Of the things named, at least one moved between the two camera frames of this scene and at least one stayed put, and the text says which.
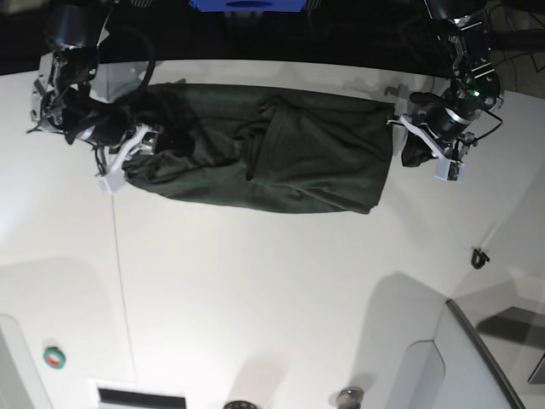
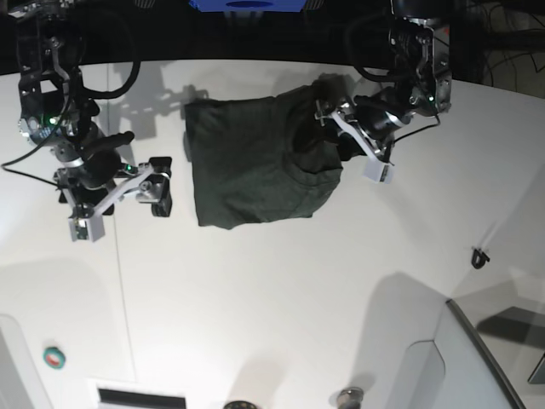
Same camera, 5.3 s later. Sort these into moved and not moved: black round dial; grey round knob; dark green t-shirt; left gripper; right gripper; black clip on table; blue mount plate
Moved: dark green t-shirt; right gripper; left gripper
Not moved: black round dial; black clip on table; blue mount plate; grey round knob
